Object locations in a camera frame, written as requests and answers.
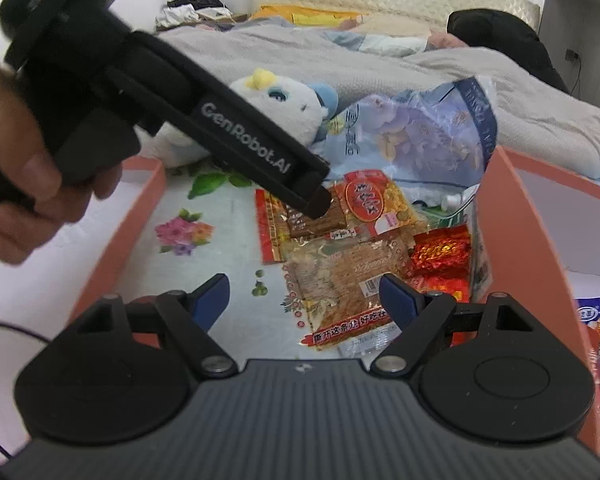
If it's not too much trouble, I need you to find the red foil snack packet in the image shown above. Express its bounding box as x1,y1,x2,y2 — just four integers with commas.
409,225,474,282

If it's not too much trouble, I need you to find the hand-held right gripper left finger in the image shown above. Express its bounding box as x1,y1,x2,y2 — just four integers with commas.
74,272,234,379

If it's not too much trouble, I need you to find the white and blue plush toy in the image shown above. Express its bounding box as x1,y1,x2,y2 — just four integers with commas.
140,67,342,169

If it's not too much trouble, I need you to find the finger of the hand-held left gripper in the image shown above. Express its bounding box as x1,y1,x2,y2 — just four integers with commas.
280,172,332,220

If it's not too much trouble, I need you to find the yellow pillow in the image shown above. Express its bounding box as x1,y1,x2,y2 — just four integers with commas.
250,5,367,29

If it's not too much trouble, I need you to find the orange cardboard box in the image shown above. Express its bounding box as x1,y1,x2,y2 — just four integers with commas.
472,145,600,467

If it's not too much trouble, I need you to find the orange box lid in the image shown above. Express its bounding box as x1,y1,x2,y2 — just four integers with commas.
0,156,167,466

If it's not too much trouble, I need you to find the grey blanket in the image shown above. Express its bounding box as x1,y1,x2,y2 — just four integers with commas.
157,22,600,182

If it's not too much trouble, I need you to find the orange snack packet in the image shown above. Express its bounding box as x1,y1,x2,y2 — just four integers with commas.
332,170,429,239

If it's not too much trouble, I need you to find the person's left hand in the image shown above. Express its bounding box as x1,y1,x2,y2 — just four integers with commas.
0,51,124,267

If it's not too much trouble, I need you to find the red brown snack packet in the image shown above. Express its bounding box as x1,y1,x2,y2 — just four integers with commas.
254,187,347,264

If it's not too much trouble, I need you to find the large blue purple snack bag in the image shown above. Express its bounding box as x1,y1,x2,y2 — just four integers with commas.
325,75,499,306

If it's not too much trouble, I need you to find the clear beige snack packet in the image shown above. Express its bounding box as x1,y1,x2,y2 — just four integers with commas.
280,232,417,359

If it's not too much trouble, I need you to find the small white bottle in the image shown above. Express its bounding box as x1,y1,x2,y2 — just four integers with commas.
440,192,474,211

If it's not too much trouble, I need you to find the black garment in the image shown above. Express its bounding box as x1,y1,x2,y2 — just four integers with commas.
447,9,572,94

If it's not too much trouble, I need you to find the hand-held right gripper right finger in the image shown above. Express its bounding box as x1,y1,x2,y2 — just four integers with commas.
371,272,536,379

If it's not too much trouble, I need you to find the pile of clothes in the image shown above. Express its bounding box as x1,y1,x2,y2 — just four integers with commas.
155,0,234,31

